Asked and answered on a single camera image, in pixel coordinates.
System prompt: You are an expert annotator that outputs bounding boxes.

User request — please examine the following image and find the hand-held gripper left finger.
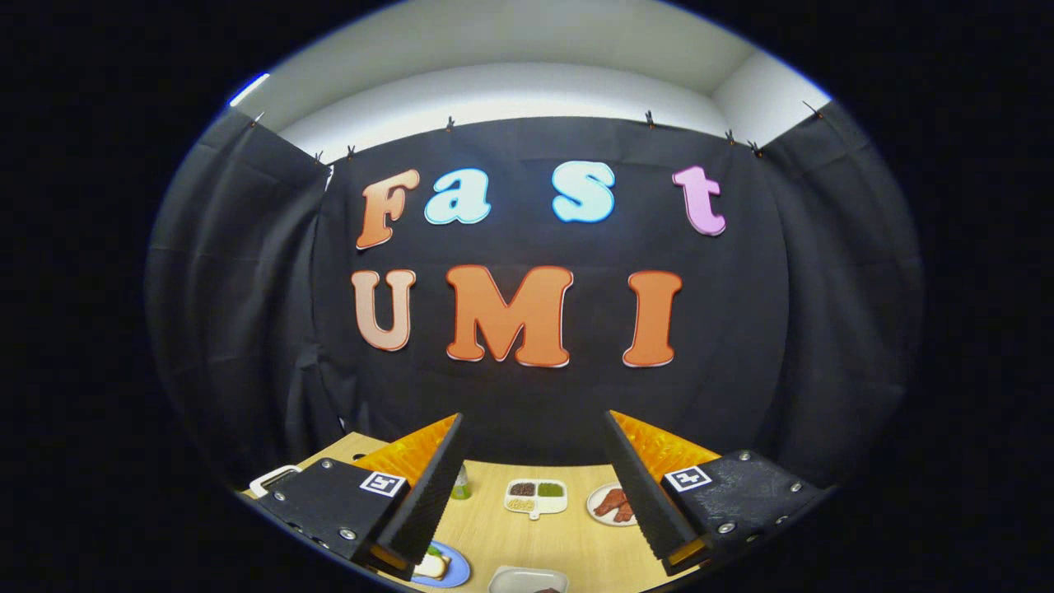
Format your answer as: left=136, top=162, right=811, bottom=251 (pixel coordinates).
left=250, top=412, right=472, bottom=581

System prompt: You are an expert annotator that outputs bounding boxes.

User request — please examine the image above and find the white divided dish with beans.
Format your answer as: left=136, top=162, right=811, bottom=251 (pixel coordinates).
left=504, top=479, right=569, bottom=521

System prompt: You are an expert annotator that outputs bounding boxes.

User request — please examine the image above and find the white toaster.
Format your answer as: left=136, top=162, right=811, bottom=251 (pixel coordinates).
left=250, top=465, right=304, bottom=499

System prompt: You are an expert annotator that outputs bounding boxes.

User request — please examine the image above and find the white oval plate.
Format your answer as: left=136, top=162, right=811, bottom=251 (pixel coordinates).
left=586, top=483, right=639, bottom=528

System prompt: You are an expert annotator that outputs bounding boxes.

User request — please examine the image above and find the blue plate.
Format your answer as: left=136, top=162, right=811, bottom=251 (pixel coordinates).
left=410, top=539, right=472, bottom=589

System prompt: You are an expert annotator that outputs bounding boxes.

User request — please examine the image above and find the small white plate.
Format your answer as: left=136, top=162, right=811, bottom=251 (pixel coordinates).
left=487, top=566, right=570, bottom=593

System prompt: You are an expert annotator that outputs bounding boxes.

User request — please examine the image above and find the row of cloth clips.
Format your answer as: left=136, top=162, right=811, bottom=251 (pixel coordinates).
left=250, top=100, right=824, bottom=161

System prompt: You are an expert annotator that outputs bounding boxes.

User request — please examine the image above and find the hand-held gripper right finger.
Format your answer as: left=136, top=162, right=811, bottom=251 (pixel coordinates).
left=601, top=409, right=828, bottom=577

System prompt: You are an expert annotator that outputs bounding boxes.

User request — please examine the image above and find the ceiling light panel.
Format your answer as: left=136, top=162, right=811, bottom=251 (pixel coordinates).
left=229, top=72, right=271, bottom=106

